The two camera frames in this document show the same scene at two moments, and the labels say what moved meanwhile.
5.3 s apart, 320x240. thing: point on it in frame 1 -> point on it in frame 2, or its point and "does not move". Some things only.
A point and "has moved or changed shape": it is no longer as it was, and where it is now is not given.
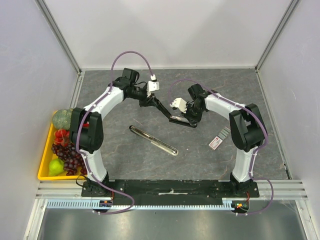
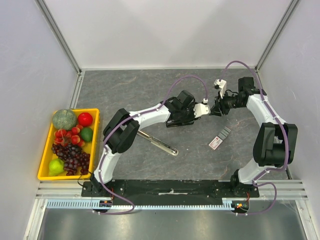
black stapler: (176, 120) has moved or changed shape
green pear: (56, 167) does not move
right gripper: (189, 116) -> (222, 107)
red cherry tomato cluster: (61, 137) does not move
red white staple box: (220, 137) does not move
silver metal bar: (154, 141) does not move
